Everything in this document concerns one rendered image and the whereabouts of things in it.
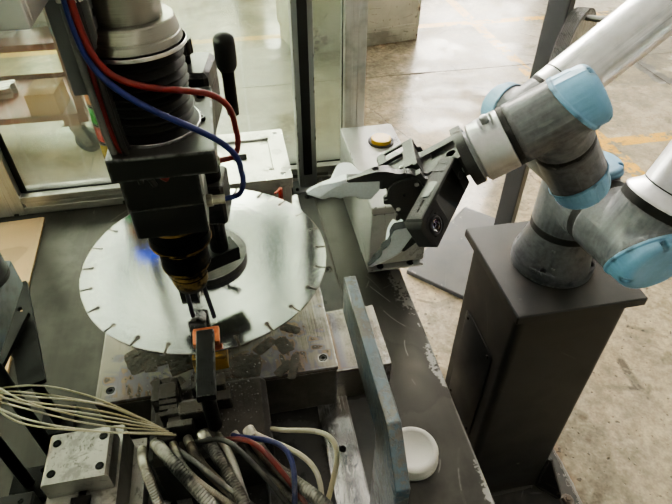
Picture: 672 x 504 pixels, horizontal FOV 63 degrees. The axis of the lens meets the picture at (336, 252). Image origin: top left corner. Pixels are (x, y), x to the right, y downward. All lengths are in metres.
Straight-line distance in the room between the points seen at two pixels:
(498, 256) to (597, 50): 0.43
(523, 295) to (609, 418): 0.91
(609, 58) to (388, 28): 3.29
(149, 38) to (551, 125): 0.43
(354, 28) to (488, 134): 0.51
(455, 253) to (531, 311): 1.22
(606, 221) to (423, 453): 0.44
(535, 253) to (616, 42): 0.38
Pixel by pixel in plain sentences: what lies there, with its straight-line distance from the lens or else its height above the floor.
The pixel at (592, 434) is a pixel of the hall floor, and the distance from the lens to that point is 1.84.
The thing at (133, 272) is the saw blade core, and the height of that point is 0.95.
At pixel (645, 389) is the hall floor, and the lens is 2.01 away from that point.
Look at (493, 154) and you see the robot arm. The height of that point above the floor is 1.12.
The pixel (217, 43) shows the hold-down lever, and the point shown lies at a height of 1.27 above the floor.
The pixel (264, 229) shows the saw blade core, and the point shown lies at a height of 0.95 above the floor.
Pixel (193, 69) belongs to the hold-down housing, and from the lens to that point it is 0.54.
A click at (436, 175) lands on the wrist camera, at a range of 0.67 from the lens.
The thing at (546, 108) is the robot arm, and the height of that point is 1.18.
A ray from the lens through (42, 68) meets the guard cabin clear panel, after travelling 1.17.
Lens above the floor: 1.46
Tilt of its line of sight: 42 degrees down
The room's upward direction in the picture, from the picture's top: straight up
